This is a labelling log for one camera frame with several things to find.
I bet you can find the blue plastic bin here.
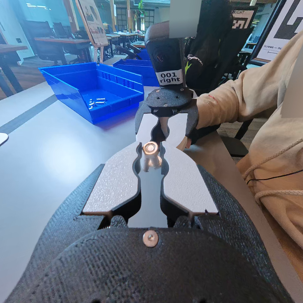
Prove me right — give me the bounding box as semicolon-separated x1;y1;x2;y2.
113;58;159;87
39;63;145;125

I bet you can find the black white marker sign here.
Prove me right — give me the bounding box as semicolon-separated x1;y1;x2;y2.
230;7;259;30

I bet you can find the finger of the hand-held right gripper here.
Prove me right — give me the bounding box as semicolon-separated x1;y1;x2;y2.
164;113;189;151
136;113;160;145

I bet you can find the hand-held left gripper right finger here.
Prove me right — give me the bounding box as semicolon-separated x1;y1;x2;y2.
160;141;220;221

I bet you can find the thin black cable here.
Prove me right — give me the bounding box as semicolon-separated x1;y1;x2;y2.
246;170;303;186

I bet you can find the person's right forearm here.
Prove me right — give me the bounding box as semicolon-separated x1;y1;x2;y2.
195;33;303;131

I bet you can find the person's right hand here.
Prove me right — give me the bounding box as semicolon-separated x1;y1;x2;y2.
176;137;193;152

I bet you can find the person's torso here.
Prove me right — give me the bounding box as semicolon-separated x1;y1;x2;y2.
237;114;303;266

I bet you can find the wooden poster stand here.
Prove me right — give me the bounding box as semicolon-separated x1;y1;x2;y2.
76;0;111;65

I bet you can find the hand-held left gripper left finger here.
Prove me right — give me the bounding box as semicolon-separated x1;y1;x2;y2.
83;141;142;224

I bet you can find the black framed sign board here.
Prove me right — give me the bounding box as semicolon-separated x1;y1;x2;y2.
249;0;303;67

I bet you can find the black office chair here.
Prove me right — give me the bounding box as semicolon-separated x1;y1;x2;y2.
220;121;254;158

